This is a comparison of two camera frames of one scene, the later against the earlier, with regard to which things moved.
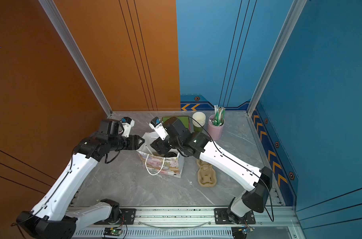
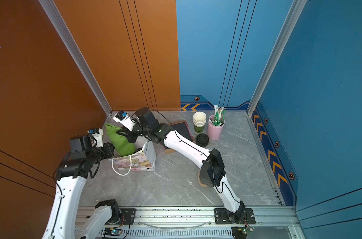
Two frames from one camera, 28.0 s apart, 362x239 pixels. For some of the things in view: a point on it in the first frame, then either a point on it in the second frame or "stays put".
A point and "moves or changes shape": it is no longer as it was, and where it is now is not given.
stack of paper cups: x=198 y=121 stays put
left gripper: x=134 y=142 -> x=107 y=146
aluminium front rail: x=205 y=217 stays put
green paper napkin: x=185 y=120 moves or changes shape
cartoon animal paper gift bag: x=169 y=163 -> x=144 y=160
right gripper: x=159 y=146 -> x=130 y=134
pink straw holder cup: x=215 y=132 stays put
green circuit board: x=110 y=231 stays put
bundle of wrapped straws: x=219 y=115 stays put
